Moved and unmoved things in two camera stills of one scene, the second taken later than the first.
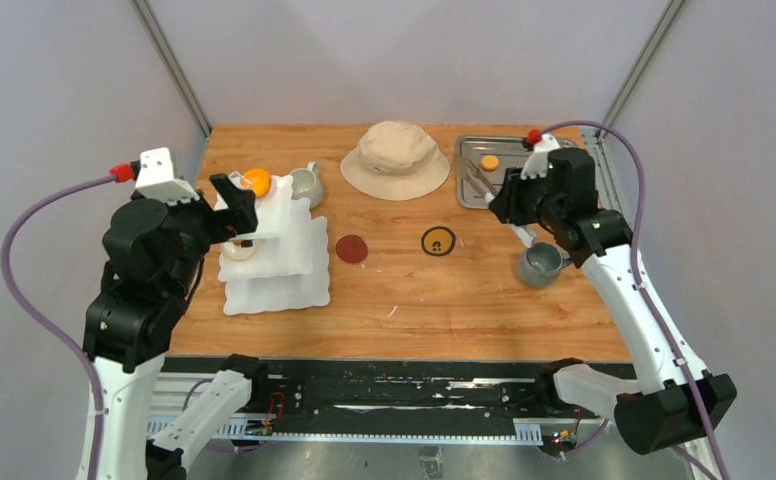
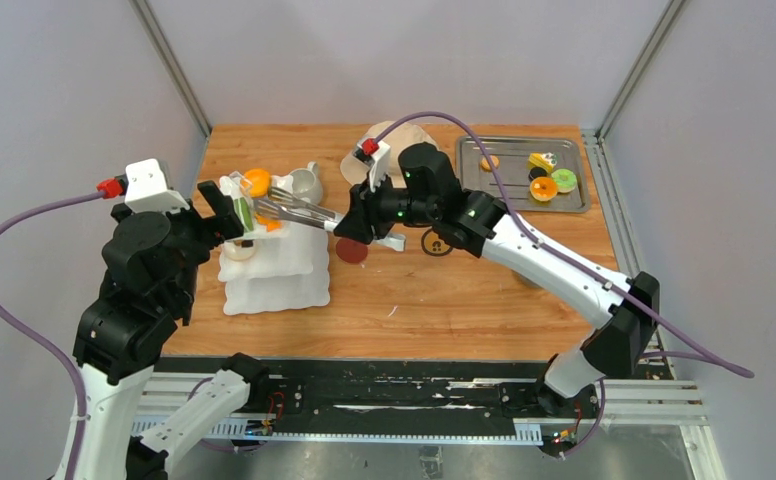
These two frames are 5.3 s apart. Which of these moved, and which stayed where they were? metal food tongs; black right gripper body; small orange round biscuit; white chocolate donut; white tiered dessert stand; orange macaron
Moved: black right gripper body; metal food tongs
Stayed: white tiered dessert stand; small orange round biscuit; orange macaron; white chocolate donut
